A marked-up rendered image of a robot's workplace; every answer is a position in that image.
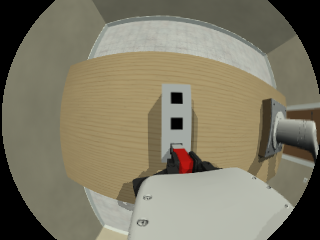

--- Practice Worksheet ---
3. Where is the red and grey pin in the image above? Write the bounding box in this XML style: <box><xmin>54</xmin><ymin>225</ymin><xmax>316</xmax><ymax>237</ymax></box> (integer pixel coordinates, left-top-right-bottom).
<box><xmin>171</xmin><ymin>143</ymin><xmax>193</xmax><ymax>174</ymax></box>

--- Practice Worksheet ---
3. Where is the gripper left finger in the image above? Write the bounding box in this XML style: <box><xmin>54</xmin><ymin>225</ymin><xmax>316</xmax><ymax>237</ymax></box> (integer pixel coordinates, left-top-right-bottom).
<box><xmin>133</xmin><ymin>152</ymin><xmax>180</xmax><ymax>197</ymax></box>

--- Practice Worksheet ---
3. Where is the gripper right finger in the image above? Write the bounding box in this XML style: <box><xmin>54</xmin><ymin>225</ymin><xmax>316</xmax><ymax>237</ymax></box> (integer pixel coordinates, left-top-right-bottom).
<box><xmin>188</xmin><ymin>151</ymin><xmax>223</xmax><ymax>173</ymax></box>

